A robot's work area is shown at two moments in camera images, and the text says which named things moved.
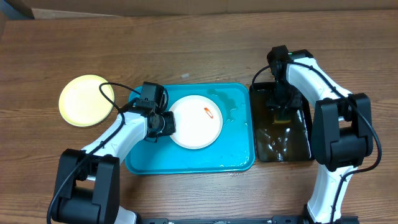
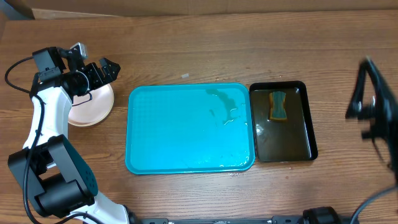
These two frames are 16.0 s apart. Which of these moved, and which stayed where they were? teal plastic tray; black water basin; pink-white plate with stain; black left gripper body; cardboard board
Moved: black left gripper body; pink-white plate with stain
Stayed: teal plastic tray; black water basin; cardboard board
